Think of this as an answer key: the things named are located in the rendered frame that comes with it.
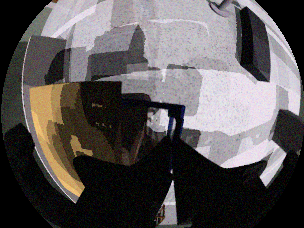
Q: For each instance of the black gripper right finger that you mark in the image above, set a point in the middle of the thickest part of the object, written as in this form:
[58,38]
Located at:
[199,182]

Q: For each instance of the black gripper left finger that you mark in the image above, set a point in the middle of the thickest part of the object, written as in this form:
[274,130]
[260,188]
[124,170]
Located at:
[147,180]

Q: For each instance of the dark rectangular glasses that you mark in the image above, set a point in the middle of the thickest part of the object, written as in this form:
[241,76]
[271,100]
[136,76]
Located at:
[160,217]

